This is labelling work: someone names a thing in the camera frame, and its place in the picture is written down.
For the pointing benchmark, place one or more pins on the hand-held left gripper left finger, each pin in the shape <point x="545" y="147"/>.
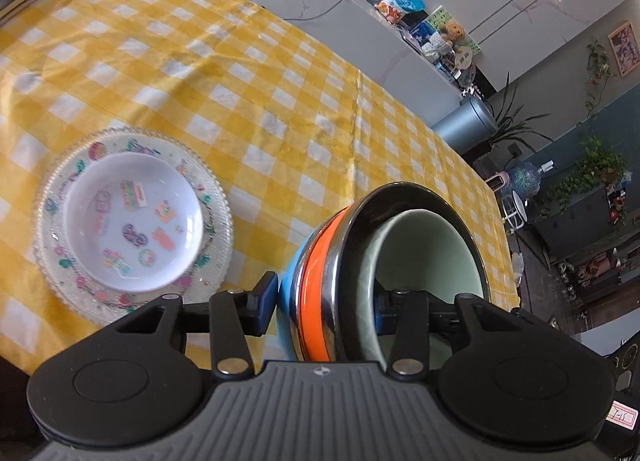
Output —
<point x="265" y="303"/>

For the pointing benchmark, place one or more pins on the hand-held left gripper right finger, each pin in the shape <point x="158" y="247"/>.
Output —
<point x="384" y="318"/>

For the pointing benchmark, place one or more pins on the blue steel bowl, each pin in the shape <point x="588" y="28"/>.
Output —
<point x="287" y="301"/>

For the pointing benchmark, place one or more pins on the blue orange steel bowls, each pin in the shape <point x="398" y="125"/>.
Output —
<point x="317" y="291"/>

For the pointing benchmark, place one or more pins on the green ceramic bowl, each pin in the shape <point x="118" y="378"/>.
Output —
<point x="425" y="251"/>

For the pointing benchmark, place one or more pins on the clear glass cartoon plate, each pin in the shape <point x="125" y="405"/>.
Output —
<point x="215" y="221"/>

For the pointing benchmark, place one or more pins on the white printed plastic plate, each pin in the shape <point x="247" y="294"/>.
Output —
<point x="135" y="221"/>

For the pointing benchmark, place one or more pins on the white round stool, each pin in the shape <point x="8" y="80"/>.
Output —
<point x="515" y="211"/>

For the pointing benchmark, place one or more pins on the pink and white heater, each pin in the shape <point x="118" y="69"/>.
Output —
<point x="497" y="183"/>

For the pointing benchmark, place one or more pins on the large water bottle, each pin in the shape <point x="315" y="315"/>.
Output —
<point x="526" y="181"/>

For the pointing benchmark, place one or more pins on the silver trash can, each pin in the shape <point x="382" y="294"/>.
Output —
<point x="465" y="126"/>

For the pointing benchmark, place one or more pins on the yellow checked tablecloth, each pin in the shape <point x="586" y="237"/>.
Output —
<point x="250" y="91"/>

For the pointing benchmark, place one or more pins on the dark blue cabinet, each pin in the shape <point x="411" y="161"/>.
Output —
<point x="580" y="226"/>

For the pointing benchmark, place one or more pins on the tall leafy potted plant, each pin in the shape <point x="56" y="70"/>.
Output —
<point x="515" y="121"/>

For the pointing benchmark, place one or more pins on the bushy green plant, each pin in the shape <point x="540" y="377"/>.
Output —
<point x="590" y="171"/>

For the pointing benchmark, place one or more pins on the white paper tag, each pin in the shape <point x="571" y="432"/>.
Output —
<point x="624" y="417"/>

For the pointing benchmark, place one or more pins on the patterned cup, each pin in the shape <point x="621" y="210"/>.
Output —
<point x="434" y="47"/>

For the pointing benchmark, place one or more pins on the brown teddy bear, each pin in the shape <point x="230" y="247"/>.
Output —
<point x="454" y="36"/>

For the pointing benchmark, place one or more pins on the blue snack bag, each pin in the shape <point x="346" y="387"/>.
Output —
<point x="400" y="3"/>

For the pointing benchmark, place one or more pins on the hanging vine plant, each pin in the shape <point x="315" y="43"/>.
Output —
<point x="597" y="76"/>

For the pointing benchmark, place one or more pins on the framed wall picture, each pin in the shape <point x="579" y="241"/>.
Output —
<point x="625" y="48"/>

